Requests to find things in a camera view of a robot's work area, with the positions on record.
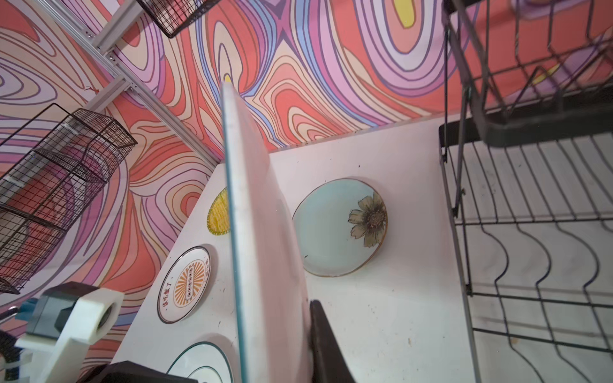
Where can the yellow green woven tray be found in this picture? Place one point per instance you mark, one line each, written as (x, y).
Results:
(218, 220)

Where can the black wire basket back wall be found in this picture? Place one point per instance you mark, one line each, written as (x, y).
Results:
(173, 16)

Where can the black wire basket wall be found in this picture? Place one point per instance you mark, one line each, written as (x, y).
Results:
(52, 169)
(173, 16)

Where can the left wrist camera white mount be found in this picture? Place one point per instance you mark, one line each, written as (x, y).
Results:
(61, 325)

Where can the black wire basket left wall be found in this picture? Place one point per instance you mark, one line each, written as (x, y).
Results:
(52, 169)

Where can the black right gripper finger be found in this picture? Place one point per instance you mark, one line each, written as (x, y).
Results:
(329, 365)

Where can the black two-tier dish rack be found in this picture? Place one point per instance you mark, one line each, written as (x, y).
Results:
(526, 157)

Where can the large orange sunburst plate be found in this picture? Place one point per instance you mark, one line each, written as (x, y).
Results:
(271, 295)

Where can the white plate green quatrefoil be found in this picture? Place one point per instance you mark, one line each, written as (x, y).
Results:
(203, 362)

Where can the small orange sunburst plate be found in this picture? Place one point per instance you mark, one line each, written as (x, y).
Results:
(184, 285)

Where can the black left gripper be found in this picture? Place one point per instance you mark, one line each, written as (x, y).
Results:
(129, 372)

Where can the light blue flower plate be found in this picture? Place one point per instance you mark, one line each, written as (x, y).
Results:
(340, 226)

